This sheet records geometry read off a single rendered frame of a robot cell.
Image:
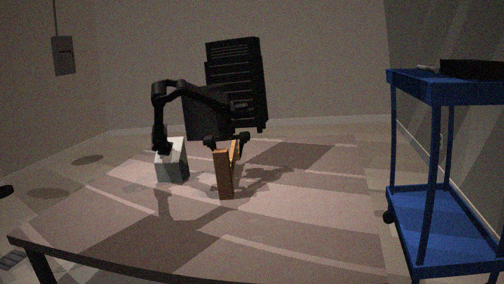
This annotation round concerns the long tan wooden rail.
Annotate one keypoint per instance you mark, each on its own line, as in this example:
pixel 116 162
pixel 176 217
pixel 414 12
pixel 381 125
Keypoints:
pixel 232 155

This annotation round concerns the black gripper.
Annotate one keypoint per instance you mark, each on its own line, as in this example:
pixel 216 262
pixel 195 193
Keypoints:
pixel 225 134

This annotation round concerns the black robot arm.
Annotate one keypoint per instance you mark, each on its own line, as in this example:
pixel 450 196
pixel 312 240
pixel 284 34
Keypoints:
pixel 219 102

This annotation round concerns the brown wooden post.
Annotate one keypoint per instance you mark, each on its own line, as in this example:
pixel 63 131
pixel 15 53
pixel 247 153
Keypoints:
pixel 223 172

